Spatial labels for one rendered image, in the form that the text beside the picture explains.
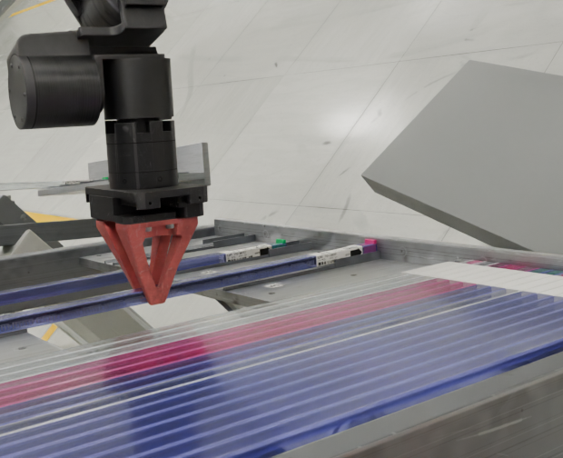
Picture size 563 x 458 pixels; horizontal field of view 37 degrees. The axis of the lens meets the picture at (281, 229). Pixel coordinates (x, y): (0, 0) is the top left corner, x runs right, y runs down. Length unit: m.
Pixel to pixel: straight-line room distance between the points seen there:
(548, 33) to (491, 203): 1.44
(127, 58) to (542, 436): 0.42
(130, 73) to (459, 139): 0.59
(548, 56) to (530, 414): 1.95
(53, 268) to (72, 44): 0.39
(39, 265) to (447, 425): 0.68
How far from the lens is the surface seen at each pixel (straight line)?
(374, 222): 2.21
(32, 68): 0.67
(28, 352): 0.62
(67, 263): 1.03
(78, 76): 0.67
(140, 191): 0.68
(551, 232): 0.96
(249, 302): 0.73
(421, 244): 0.83
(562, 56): 2.33
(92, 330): 1.33
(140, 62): 0.69
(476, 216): 1.04
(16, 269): 1.00
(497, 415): 0.43
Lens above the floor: 1.23
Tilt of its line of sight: 30 degrees down
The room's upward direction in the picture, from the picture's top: 43 degrees counter-clockwise
